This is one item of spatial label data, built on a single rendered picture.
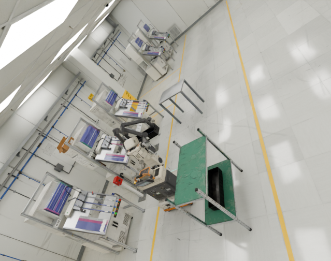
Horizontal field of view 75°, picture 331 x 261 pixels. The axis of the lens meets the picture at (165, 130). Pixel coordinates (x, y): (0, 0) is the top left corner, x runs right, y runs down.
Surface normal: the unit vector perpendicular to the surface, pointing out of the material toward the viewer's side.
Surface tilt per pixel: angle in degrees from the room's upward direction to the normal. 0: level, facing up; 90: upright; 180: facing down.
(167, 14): 90
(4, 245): 90
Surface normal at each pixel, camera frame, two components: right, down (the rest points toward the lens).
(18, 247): 0.72, -0.41
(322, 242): -0.68, -0.58
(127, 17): -0.13, 0.70
